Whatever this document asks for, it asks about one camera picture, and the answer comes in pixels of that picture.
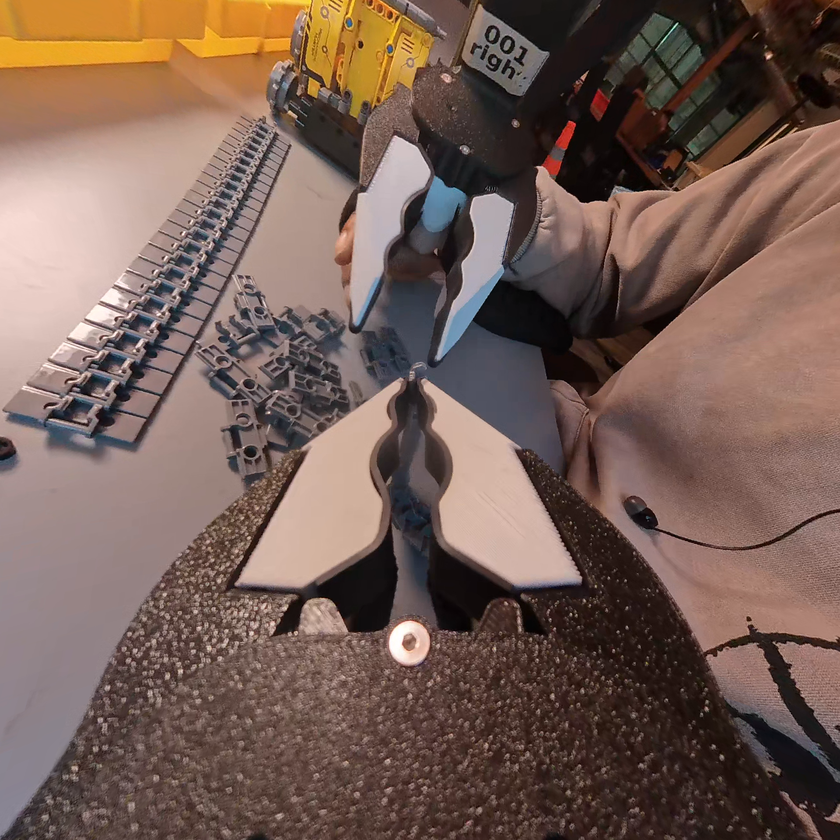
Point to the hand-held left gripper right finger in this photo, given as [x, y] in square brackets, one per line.
[505, 518]

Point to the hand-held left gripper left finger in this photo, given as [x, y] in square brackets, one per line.
[321, 518]

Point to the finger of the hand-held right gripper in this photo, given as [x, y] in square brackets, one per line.
[489, 249]
[380, 210]

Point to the yellow toy robot vehicle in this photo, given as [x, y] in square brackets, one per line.
[354, 59]

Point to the pile of grey track links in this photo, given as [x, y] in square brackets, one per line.
[289, 380]

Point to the person's right forearm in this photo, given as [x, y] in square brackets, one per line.
[656, 249]

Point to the grey desk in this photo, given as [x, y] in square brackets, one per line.
[98, 558]

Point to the person's right hand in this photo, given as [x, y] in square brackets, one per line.
[346, 249]

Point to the black chair armrest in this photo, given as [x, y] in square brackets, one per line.
[525, 321]

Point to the orange traffic cone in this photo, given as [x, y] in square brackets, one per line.
[558, 148]

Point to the yellow plastic storage bin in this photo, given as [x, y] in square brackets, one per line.
[79, 33]
[249, 26]

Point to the person's beige hoodie torso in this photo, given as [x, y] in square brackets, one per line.
[722, 446]

